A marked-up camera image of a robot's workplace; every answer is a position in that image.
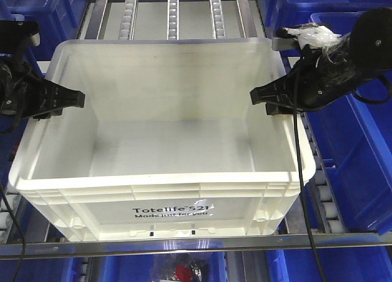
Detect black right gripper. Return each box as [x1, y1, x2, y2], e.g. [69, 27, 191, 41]
[249, 55, 368, 116]

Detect blue plastic bin near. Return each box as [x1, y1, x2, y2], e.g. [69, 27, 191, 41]
[309, 12, 391, 234]

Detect blue bin lower shelf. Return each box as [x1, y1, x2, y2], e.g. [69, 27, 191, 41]
[89, 252, 228, 281]

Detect black cable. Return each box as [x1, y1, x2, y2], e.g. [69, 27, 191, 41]
[290, 67, 327, 282]
[0, 183, 27, 282]

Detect white plastic tote bin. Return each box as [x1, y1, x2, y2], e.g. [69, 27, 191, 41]
[9, 38, 316, 242]

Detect wrist camera with white wrap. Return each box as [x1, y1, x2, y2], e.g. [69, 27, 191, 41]
[272, 23, 342, 51]

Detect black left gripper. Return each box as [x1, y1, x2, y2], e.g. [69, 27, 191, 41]
[1, 59, 85, 120]

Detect steel front shelf rail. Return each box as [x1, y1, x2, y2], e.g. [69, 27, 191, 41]
[0, 231, 392, 260]

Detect black right arm link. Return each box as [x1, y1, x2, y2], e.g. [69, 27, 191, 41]
[349, 7, 391, 82]

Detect black cable left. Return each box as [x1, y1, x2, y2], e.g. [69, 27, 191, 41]
[0, 183, 27, 282]

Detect black cable right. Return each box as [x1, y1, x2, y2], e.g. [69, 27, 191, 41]
[290, 67, 327, 282]

